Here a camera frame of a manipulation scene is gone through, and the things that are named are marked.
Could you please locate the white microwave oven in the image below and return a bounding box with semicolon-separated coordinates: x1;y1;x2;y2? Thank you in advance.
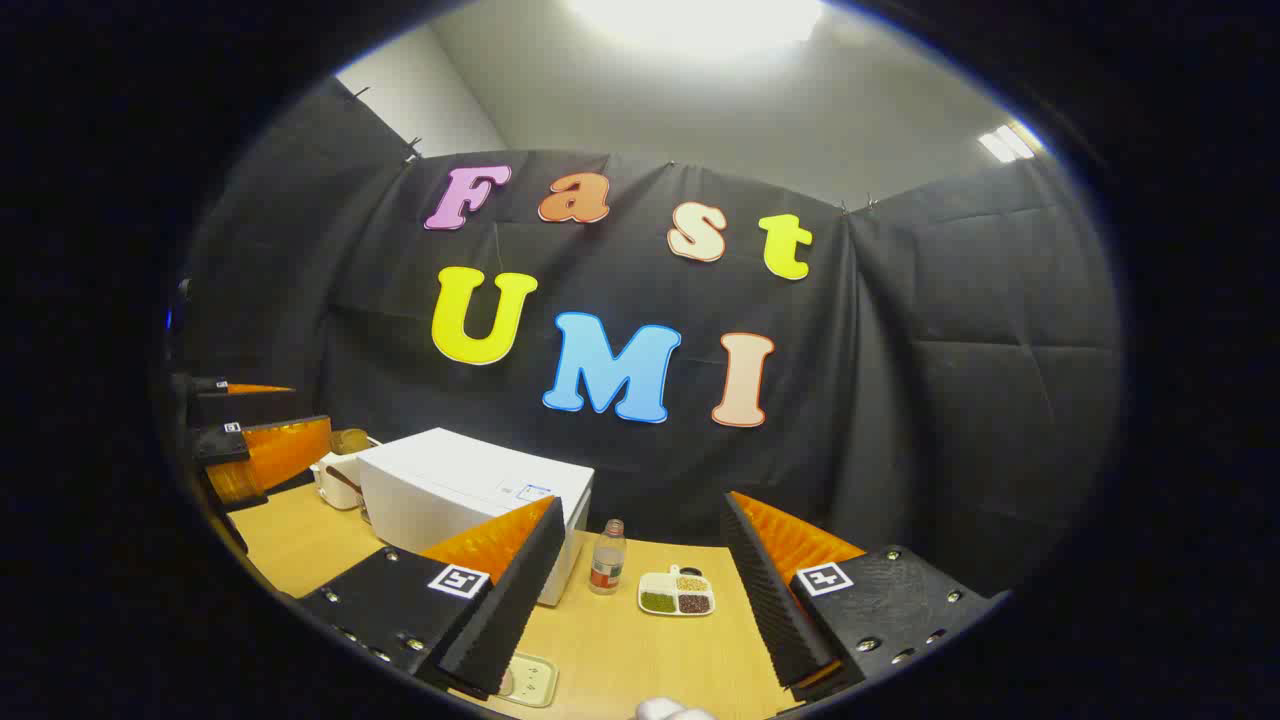
357;428;596;608

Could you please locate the small pale green plate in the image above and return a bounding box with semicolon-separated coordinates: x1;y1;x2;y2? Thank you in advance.
497;652;559;709

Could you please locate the small ceiling light panel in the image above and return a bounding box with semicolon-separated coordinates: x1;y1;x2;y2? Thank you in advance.
978;120;1043;164

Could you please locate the black backdrop cloth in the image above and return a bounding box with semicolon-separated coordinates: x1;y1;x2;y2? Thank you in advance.
165;75;1126;601

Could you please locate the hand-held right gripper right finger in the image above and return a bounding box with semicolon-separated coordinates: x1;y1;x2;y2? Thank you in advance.
720;490;1011;703

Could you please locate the white toaster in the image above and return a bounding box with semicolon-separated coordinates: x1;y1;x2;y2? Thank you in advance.
312;450;381;513

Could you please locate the large ceiling light panel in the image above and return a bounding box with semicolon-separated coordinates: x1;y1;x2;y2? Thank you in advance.
565;0;829;56

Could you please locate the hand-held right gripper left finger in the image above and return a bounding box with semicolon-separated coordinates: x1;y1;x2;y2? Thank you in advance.
298;495;567;701

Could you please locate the clear bottle with red label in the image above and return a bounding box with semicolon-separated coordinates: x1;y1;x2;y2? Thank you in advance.
589;519;628;596

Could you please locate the white divided dish with grains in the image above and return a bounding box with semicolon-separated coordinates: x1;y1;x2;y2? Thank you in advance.
638;565;717;617

